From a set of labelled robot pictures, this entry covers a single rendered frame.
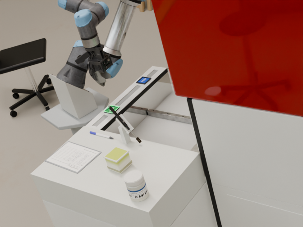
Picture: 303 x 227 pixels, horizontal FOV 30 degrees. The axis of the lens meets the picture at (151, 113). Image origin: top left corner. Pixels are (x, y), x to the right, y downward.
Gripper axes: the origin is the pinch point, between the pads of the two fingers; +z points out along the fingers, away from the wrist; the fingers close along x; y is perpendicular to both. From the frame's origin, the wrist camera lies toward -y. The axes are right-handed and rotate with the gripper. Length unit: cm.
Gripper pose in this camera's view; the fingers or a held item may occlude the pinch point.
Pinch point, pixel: (101, 83)
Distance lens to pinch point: 257.1
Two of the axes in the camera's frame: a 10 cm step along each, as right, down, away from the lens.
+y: 7.9, 1.5, -5.9
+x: 5.6, -5.6, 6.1
